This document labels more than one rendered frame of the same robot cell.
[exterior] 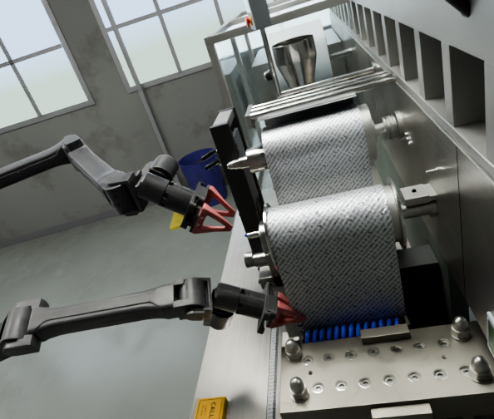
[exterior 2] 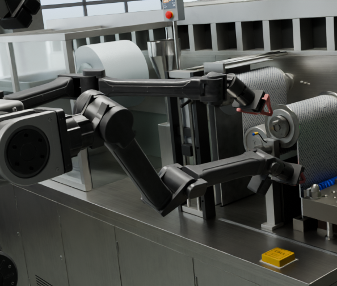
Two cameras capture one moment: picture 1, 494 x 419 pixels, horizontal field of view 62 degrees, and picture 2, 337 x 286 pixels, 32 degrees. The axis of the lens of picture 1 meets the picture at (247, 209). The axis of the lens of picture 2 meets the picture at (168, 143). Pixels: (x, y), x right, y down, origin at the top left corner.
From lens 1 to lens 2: 1.69 m
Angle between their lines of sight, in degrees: 50
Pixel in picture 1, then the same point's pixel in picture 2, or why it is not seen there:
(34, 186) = not seen: outside the picture
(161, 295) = (253, 155)
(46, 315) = (199, 167)
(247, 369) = (264, 243)
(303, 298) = (305, 163)
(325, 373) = not seen: outside the picture
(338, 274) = (320, 143)
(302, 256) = (308, 130)
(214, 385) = (255, 254)
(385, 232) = not seen: outside the picture
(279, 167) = not seen: hidden behind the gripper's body
